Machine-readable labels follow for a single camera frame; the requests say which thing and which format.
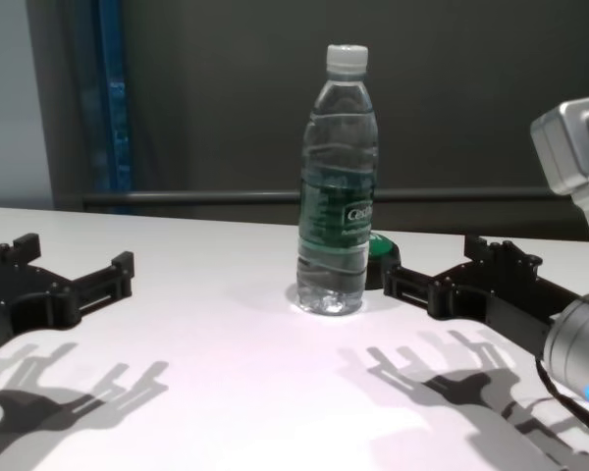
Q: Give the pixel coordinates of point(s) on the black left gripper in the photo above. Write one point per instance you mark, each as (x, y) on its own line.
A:
(15, 294)

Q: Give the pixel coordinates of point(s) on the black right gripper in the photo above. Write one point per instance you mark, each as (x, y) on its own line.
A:
(510, 299)

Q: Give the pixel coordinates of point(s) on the clear water bottle green label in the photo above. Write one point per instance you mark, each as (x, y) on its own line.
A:
(336, 172)

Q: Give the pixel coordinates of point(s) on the green YES button black base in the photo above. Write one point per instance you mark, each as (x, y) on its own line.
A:
(385, 267)

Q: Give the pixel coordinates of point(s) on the dark grey horizontal rail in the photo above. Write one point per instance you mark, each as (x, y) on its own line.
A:
(471, 196)

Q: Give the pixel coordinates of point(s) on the blue metal post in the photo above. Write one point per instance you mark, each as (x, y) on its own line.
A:
(115, 108)

